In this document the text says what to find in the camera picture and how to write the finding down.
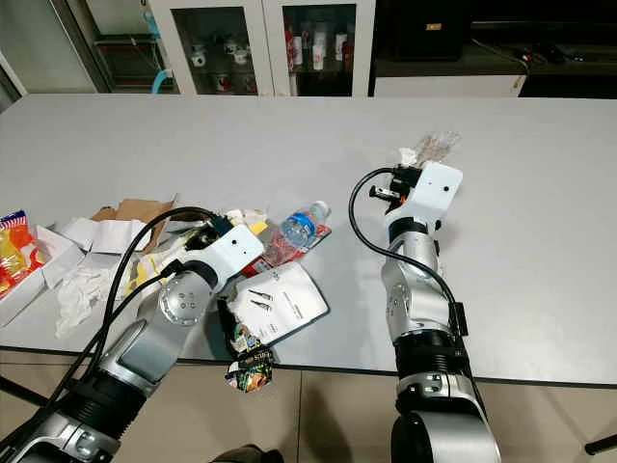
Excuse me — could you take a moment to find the clear plastic wrap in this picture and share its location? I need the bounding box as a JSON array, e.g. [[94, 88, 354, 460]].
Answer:
[[415, 130, 462, 165]]

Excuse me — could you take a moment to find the clear plastic water bottle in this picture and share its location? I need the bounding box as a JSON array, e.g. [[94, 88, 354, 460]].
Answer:
[[280, 200, 332, 249]]

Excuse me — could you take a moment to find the white folded card box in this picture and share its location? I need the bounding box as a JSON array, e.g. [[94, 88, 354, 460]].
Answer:
[[55, 217, 155, 254]]

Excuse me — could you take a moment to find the grey table with black legs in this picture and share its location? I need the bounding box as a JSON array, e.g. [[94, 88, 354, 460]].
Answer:
[[0, 94, 617, 456]]

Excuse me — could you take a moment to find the dark colourful snack bag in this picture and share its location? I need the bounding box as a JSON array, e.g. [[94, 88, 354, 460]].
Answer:
[[220, 309, 276, 394]]

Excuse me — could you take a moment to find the crumpled white plastic bag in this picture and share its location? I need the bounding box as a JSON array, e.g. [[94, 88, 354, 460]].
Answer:
[[55, 262, 121, 339]]

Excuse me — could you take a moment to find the black speaker box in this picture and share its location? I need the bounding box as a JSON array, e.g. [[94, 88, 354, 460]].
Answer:
[[393, 0, 473, 61]]

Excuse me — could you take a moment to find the teal mop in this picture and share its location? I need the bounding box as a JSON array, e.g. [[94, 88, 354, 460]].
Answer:
[[140, 10, 176, 95]]

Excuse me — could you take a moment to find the white glass-door cabinet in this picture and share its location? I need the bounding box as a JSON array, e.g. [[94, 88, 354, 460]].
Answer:
[[149, 0, 377, 97]]

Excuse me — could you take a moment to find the black sideboard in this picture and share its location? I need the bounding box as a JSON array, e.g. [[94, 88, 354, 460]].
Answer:
[[374, 0, 617, 97]]

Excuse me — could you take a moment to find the white open box tray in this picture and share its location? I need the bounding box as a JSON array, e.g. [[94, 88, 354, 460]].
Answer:
[[0, 224, 88, 327]]

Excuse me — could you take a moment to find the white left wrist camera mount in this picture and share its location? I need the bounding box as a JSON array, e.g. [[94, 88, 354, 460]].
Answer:
[[198, 224, 264, 290]]

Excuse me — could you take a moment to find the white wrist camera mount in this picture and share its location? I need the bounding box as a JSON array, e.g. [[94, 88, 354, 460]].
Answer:
[[405, 161, 462, 228], [198, 224, 264, 290]]

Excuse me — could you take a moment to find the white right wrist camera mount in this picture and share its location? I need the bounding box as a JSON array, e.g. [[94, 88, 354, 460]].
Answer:
[[405, 161, 462, 228]]

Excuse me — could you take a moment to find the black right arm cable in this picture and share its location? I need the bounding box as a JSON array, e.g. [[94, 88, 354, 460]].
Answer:
[[347, 166, 471, 339]]

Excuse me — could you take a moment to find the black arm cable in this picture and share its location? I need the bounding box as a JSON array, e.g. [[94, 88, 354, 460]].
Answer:
[[347, 166, 471, 339], [0, 205, 218, 463]]

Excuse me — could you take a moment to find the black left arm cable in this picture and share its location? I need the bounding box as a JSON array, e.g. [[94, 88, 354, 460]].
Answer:
[[0, 205, 218, 463]]

